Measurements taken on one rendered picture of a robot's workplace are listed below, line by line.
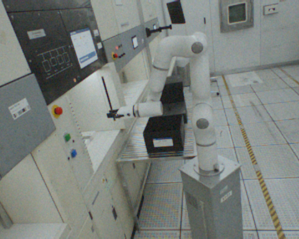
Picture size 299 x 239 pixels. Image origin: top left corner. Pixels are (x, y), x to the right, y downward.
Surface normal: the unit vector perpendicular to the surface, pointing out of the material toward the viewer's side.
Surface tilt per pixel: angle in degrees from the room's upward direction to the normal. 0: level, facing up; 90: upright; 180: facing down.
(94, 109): 90
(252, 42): 90
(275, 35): 90
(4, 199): 90
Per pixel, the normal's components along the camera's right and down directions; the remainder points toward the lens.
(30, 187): -0.15, 0.44
